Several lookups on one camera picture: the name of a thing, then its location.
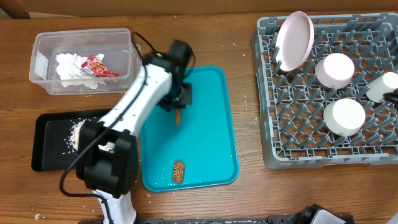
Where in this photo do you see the pink bowl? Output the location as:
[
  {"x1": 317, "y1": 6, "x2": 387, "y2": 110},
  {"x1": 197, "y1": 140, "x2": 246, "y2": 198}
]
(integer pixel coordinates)
[{"x1": 315, "y1": 53, "x2": 355, "y2": 89}]

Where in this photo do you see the white napkin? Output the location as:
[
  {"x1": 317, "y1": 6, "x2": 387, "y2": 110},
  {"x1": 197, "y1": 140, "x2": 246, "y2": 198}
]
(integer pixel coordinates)
[{"x1": 56, "y1": 54, "x2": 105, "y2": 90}]

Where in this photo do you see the clear plastic bin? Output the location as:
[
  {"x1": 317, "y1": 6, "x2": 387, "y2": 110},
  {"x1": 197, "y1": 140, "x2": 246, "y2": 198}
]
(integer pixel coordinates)
[{"x1": 29, "y1": 28, "x2": 132, "y2": 95}]

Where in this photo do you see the black tray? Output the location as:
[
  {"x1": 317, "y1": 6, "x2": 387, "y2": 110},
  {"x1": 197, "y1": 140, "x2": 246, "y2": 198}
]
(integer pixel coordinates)
[{"x1": 31, "y1": 109, "x2": 109, "y2": 172}]

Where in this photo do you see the grey dishwasher rack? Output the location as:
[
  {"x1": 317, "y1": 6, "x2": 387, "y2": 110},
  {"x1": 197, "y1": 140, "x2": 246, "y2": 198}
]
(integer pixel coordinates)
[{"x1": 251, "y1": 12, "x2": 397, "y2": 169}]

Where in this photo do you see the red ketchup packet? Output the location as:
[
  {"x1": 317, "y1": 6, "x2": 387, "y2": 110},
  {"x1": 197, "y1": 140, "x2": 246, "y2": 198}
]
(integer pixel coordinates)
[{"x1": 81, "y1": 55, "x2": 119, "y2": 78}]

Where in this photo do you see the large white plate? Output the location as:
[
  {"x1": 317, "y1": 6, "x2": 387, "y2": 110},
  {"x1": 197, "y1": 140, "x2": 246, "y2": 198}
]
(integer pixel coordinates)
[{"x1": 275, "y1": 11, "x2": 315, "y2": 72}]

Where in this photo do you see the white cup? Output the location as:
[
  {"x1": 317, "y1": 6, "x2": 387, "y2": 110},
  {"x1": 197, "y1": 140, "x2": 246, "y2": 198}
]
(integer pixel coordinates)
[{"x1": 366, "y1": 72, "x2": 398, "y2": 103}]

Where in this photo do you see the carrot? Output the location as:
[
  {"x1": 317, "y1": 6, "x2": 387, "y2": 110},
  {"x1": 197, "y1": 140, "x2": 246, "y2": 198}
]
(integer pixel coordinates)
[{"x1": 175, "y1": 109, "x2": 181, "y2": 126}]

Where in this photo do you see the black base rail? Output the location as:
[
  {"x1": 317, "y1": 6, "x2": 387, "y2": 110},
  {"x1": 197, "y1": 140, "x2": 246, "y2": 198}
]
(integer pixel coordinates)
[{"x1": 77, "y1": 214, "x2": 355, "y2": 224}]

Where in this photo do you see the pale green saucer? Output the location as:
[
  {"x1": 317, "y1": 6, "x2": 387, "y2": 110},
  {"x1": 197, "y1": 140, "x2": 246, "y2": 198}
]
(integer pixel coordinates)
[{"x1": 323, "y1": 98, "x2": 366, "y2": 136}]

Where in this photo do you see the pile of white rice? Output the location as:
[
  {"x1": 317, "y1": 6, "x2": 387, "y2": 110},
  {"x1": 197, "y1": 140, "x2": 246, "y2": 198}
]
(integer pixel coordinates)
[{"x1": 63, "y1": 118, "x2": 115, "y2": 154}]

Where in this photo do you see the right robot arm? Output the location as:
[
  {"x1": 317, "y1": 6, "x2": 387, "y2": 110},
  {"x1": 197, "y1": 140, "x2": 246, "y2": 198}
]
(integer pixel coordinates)
[{"x1": 285, "y1": 90, "x2": 397, "y2": 224}]

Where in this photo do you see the teal plastic tray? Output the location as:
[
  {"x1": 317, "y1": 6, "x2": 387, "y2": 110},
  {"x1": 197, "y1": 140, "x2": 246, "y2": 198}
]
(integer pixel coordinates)
[{"x1": 140, "y1": 66, "x2": 239, "y2": 192}]

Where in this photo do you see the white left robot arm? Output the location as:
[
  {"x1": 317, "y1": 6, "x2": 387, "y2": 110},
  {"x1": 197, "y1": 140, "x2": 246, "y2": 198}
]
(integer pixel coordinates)
[{"x1": 75, "y1": 40, "x2": 195, "y2": 223}]

